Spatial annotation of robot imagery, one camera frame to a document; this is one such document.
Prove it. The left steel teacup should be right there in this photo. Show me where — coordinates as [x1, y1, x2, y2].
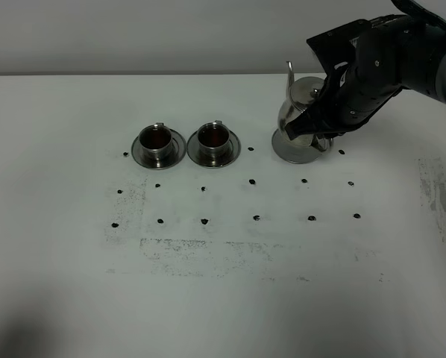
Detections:
[138, 123, 173, 160]

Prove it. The left steel saucer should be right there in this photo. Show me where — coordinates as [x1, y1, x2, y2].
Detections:
[131, 129, 186, 170]

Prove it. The steel teacup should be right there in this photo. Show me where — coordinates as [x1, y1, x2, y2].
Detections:
[197, 121, 230, 158]
[138, 123, 173, 160]

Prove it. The right steel teacup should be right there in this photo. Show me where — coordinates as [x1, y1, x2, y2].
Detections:
[197, 121, 230, 158]

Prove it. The stainless steel teapot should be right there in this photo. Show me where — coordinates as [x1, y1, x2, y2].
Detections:
[277, 60, 324, 135]

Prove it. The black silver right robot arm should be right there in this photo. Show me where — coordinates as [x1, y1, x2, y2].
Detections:
[295, 15, 446, 136]

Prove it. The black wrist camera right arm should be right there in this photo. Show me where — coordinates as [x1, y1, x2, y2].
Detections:
[391, 0, 446, 30]

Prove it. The steel teapot saucer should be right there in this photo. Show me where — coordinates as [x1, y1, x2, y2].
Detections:
[271, 130, 333, 164]

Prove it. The right steel saucer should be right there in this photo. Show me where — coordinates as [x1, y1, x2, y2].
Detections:
[187, 127, 241, 168]

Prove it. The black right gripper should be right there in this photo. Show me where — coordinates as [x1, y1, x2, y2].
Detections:
[285, 16, 446, 140]

